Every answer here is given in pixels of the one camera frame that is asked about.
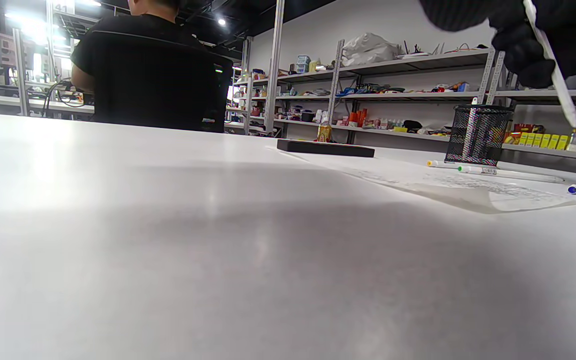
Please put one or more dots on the person's left hand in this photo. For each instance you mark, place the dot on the person's left hand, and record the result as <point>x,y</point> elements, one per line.
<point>453,12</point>

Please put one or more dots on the green-capped white mechanical pencil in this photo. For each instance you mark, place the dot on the green-capped white mechanical pencil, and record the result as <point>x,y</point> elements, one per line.
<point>528,176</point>

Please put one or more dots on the yellow-capped white mechanical pencil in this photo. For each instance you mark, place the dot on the yellow-capped white mechanical pencil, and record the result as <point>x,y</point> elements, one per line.
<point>438,163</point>

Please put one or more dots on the metal storage shelving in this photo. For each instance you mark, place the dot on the metal storage shelving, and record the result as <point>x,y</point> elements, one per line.
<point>433,60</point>

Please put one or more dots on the white plastic bag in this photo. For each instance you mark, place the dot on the white plastic bag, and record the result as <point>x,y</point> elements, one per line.
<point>370,50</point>

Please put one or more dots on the red box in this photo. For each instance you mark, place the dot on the red box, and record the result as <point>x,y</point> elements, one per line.
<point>525,128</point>

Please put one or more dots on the row of yellow boxes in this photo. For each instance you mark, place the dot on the row of yellow boxes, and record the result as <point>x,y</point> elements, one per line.
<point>543,141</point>

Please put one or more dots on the black mesh pen holder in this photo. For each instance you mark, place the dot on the black mesh pen holder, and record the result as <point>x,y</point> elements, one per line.
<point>478,140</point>

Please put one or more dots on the small blue basket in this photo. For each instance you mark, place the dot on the small blue basket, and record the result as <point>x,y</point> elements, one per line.
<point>303,64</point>

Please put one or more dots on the lined white paper sheet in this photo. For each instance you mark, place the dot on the lined white paper sheet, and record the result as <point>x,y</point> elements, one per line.
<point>458,187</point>

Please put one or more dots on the yellow drink bottle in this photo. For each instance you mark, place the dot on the yellow drink bottle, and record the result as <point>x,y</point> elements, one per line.
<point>324,134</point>

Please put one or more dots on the black rectangular block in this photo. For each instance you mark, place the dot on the black rectangular block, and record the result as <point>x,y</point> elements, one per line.
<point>325,148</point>

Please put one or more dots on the round ceiling spotlight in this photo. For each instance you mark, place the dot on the round ceiling spotlight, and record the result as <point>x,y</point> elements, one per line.
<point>221,22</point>

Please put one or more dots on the black mesh office chair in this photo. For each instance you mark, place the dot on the black mesh office chair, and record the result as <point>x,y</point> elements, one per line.
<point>163,90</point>

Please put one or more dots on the white office desk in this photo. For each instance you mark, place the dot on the white office desk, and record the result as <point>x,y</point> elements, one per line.
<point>28,102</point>

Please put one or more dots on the aluminium frame post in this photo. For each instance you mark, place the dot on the aluminium frame post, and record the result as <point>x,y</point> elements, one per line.
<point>274,65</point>

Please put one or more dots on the thin aluminium post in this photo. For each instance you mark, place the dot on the thin aluminium post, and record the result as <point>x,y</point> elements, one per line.
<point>21,70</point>

